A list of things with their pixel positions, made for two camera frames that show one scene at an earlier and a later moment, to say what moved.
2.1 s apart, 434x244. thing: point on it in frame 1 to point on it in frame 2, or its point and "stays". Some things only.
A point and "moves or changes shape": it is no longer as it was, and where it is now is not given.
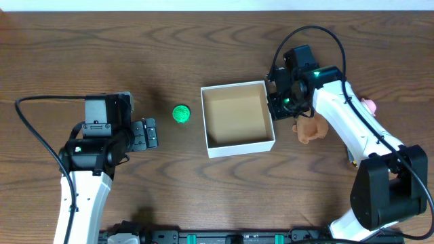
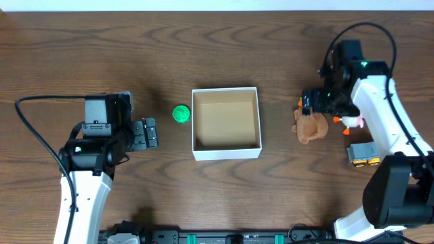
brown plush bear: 310,128 stays
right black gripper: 277,110 to 319,106
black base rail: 276,236 stays
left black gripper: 138,135 stays
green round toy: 181,114 stays
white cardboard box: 238,119 moves or changes shape
